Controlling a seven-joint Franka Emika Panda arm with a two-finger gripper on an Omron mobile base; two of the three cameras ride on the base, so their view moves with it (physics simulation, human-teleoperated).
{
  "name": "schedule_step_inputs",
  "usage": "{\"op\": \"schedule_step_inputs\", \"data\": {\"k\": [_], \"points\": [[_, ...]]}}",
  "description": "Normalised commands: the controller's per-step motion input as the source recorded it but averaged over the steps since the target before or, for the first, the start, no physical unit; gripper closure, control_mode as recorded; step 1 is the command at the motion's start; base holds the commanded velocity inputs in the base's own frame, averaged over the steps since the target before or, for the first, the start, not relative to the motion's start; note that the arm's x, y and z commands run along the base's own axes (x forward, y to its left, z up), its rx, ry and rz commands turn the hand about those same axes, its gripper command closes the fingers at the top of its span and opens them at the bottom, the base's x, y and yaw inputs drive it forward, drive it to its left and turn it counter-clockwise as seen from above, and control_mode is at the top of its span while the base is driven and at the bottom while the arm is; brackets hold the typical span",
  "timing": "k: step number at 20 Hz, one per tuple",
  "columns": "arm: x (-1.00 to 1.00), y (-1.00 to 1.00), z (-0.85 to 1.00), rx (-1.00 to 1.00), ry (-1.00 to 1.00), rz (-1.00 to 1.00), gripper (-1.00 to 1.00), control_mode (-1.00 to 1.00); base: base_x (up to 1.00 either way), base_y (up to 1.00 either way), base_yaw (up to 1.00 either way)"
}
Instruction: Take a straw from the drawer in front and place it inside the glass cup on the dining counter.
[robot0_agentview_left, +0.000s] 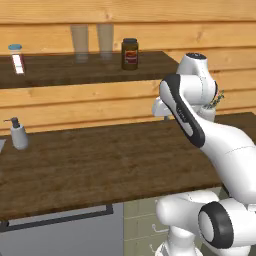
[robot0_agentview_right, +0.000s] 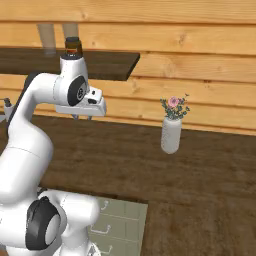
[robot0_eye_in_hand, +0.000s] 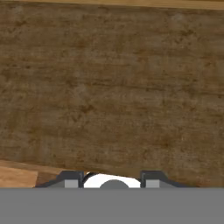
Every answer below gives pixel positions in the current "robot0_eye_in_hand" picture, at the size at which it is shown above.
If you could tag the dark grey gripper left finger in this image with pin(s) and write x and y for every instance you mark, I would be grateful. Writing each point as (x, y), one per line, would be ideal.
(68, 178)

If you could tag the light wooden cupboard panel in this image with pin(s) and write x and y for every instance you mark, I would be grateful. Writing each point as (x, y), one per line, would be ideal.
(17, 176)

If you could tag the white round thing, grey mark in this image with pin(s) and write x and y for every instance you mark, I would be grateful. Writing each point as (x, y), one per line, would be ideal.
(96, 180)

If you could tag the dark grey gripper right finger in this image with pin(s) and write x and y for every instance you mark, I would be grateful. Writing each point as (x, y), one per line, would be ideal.
(153, 177)

